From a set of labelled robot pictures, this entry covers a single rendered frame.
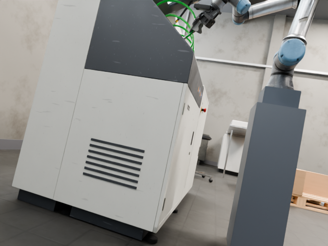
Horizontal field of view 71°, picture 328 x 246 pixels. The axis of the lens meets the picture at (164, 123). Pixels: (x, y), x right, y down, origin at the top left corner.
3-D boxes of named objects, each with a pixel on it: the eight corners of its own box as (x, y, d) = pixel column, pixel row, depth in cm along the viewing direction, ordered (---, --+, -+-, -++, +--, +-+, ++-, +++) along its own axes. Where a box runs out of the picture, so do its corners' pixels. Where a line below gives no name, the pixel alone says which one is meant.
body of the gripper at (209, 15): (203, 26, 138) (218, 9, 132) (195, 17, 141) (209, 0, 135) (209, 30, 144) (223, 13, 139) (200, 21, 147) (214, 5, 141)
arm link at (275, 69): (290, 80, 136) (294, 58, 137) (297, 72, 123) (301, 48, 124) (268, 77, 139) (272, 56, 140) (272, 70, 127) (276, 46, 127)
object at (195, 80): (188, 85, 115) (194, 54, 116) (179, 84, 116) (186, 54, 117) (199, 107, 175) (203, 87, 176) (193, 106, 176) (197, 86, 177)
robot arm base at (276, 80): (288, 97, 137) (291, 81, 138) (297, 91, 122) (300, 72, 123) (261, 93, 140) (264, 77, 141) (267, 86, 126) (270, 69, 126)
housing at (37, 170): (49, 213, 121) (112, -52, 130) (7, 198, 128) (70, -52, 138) (139, 179, 256) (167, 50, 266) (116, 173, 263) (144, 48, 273)
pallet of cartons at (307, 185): (318, 203, 370) (323, 174, 373) (356, 221, 282) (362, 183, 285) (236, 184, 391) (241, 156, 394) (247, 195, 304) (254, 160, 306)
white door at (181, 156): (160, 225, 109) (189, 86, 113) (155, 223, 110) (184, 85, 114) (182, 197, 172) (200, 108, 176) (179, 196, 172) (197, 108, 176)
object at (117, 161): (153, 249, 106) (187, 83, 111) (49, 213, 121) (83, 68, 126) (179, 210, 174) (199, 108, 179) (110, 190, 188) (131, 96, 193)
